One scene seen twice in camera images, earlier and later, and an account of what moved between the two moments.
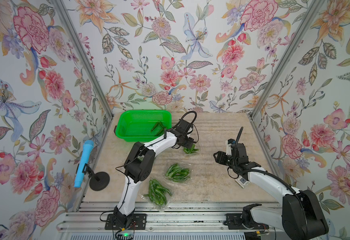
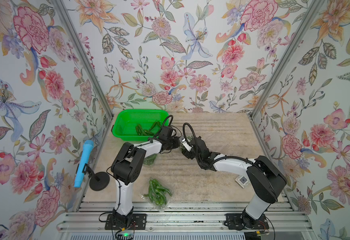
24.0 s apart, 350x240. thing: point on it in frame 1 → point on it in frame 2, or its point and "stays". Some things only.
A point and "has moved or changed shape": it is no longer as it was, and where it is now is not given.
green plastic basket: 136,125 stays
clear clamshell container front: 157,194 stays
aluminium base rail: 176,216 stays
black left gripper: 189,143 → 177,143
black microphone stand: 99,181 stays
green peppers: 158,129 has moved or changed shape
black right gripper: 220,158 → 188,154
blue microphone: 87,149 stays
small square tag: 242,182 stays
